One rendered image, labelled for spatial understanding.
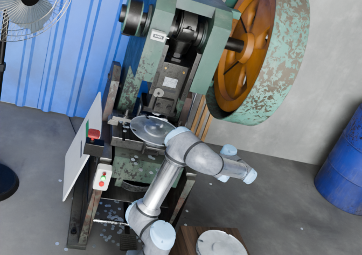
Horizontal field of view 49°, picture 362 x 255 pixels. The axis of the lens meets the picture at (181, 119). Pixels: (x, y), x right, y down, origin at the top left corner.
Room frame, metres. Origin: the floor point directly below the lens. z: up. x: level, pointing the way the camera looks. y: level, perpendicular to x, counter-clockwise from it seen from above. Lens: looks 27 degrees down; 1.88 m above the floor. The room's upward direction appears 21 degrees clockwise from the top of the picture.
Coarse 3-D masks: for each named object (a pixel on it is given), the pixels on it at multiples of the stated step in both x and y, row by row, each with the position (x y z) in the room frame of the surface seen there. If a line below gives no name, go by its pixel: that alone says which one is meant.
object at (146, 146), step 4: (144, 144) 1.75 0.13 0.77; (148, 144) 1.75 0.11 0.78; (152, 144) 1.76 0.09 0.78; (164, 144) 1.80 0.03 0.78; (144, 148) 1.84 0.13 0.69; (148, 148) 1.72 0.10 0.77; (152, 148) 1.73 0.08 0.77; (156, 148) 1.74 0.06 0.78; (160, 148) 1.75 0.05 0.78; (164, 148) 1.76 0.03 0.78; (144, 152) 1.84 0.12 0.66; (148, 152) 1.85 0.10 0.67; (152, 152) 1.86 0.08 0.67; (156, 152) 1.86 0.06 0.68
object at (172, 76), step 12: (168, 60) 1.96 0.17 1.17; (180, 60) 1.99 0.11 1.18; (168, 72) 1.94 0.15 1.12; (180, 72) 1.96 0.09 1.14; (156, 84) 1.92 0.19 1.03; (168, 84) 1.94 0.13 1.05; (180, 84) 1.96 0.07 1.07; (156, 96) 1.92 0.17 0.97; (168, 96) 1.95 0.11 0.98; (156, 108) 1.91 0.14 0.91; (168, 108) 1.91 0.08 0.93
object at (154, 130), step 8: (136, 120) 1.94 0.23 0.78; (144, 120) 1.97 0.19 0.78; (152, 120) 2.00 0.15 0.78; (160, 120) 2.04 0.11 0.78; (136, 128) 1.85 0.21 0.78; (144, 128) 1.88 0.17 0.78; (152, 128) 1.91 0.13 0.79; (160, 128) 1.94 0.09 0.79; (168, 128) 1.98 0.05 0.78; (144, 136) 1.81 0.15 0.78; (152, 136) 1.83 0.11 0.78; (160, 136) 1.86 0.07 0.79; (160, 144) 1.79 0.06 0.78
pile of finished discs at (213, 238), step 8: (208, 232) 1.74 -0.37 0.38; (216, 232) 1.76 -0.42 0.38; (224, 232) 1.79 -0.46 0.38; (200, 240) 1.67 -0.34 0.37; (208, 240) 1.68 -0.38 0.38; (216, 240) 1.70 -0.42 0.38; (224, 240) 1.72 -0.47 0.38; (232, 240) 1.75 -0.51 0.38; (200, 248) 1.60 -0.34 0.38; (208, 248) 1.62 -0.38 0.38; (216, 248) 1.64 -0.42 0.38; (224, 248) 1.66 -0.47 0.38; (232, 248) 1.69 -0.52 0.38; (240, 248) 1.71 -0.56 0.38
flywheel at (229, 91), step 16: (240, 0) 2.39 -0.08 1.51; (256, 0) 2.27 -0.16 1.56; (272, 0) 2.00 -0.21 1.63; (256, 16) 2.19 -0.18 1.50; (272, 16) 1.93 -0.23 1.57; (240, 32) 2.31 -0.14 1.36; (256, 32) 2.11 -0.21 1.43; (256, 48) 2.03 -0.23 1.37; (224, 64) 2.34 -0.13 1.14; (240, 64) 2.13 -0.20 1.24; (256, 64) 1.96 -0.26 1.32; (224, 80) 2.25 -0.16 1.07; (240, 80) 2.08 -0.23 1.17; (224, 96) 2.10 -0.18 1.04; (240, 96) 1.89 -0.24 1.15
